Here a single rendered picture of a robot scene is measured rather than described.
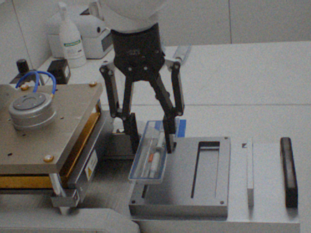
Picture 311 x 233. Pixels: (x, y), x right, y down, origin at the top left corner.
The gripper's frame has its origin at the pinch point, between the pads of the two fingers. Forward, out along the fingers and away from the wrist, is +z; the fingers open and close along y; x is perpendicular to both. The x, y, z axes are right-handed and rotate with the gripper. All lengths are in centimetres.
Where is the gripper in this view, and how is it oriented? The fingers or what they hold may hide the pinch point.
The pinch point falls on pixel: (151, 134)
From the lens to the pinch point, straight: 81.7
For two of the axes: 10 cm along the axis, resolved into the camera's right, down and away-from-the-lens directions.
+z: 1.3, 8.5, 5.1
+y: 9.8, -0.2, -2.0
